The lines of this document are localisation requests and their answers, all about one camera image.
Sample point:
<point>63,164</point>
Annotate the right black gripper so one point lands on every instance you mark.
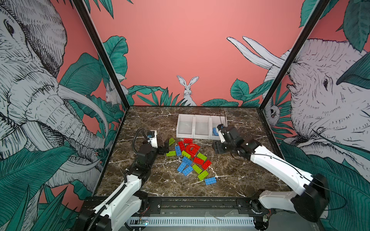
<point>218,146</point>

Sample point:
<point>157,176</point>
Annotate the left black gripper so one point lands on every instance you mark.
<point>162,151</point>

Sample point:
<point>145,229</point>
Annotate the green brick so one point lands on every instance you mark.
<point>171,154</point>
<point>201,156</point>
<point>185,154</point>
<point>171,141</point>
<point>203,175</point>

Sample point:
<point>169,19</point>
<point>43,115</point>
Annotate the white three-compartment bin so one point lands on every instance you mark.
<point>198,126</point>

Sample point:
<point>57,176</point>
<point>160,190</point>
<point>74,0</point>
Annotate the red brick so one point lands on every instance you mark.
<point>188,140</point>
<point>198,161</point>
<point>206,164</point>
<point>181,145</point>

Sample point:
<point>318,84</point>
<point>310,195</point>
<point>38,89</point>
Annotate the blue brick bottom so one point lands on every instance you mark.
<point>210,181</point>

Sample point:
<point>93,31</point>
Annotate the green brick bottom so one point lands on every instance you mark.
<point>203,175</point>

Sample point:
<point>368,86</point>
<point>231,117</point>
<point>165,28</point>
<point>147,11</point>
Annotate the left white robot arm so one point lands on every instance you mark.
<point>113,212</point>

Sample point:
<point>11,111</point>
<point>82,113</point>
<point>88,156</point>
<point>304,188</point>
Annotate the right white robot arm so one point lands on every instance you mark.
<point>309,195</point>

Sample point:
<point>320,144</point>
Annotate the red brick by arch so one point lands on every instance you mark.
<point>181,145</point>

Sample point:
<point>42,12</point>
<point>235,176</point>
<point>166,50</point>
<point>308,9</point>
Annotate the green brick under arch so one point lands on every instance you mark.
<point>185,154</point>

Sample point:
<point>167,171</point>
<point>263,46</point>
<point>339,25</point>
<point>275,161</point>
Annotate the red arch piece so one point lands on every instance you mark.
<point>192,149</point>

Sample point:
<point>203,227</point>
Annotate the green brick centre low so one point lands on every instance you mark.
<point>197,169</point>

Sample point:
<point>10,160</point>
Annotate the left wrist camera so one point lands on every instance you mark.
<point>152,138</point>

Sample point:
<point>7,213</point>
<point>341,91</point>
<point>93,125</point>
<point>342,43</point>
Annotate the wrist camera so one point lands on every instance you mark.
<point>220,133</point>
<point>152,138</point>

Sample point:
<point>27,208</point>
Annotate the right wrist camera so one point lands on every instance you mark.
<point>220,133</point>

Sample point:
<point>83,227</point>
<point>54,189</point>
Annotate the black mounting rail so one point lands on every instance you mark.
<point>159,205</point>

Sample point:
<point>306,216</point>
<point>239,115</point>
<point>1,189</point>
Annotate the right black frame post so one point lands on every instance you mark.
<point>314,17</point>

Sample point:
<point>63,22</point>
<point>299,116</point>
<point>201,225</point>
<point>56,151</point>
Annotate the black frame post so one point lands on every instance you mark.
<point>98,44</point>
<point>314,17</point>

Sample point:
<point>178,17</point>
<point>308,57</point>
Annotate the white slotted cable duct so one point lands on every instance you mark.
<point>191,221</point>

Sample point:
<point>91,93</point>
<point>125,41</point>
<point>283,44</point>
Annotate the left black frame post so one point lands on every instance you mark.
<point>98,44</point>

